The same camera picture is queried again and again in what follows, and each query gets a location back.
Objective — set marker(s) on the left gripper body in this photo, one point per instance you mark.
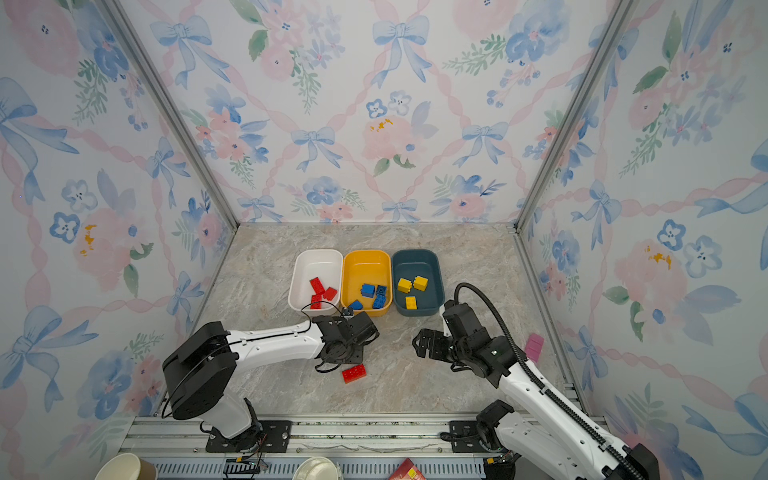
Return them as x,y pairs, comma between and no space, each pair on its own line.
355,356

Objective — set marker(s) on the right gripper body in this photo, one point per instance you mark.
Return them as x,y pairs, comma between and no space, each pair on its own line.
464,354

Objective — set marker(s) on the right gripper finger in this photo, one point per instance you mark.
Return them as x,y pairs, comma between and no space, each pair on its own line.
429,338
438,354

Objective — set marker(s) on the long red lego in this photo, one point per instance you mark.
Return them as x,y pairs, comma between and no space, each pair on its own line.
354,373

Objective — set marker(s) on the dark teal plastic container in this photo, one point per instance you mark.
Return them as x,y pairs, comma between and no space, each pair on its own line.
410,263

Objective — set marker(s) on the white plastic container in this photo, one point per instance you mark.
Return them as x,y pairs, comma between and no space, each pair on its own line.
326,264

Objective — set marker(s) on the yellow plastic container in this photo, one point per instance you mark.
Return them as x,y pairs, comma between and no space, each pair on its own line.
371,267

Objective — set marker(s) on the small red lego brick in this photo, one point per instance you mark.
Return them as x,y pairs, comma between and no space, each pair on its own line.
330,294

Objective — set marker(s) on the yellow round lego piece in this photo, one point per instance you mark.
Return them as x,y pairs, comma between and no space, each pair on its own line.
420,283

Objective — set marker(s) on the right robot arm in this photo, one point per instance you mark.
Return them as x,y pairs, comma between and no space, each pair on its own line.
532,419

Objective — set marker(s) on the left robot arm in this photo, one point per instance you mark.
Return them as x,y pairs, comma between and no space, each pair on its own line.
198,373

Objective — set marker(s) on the pink translucent block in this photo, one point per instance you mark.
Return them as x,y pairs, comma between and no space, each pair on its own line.
534,347

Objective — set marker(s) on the red packet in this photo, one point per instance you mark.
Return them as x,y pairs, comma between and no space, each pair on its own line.
407,470

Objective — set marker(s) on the white bowl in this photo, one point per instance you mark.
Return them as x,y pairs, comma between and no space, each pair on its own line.
318,468

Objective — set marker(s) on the beige paper cup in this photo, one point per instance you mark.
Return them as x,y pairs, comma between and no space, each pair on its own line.
127,466

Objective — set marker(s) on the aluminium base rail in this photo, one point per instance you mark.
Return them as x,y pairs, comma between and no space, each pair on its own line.
363,446

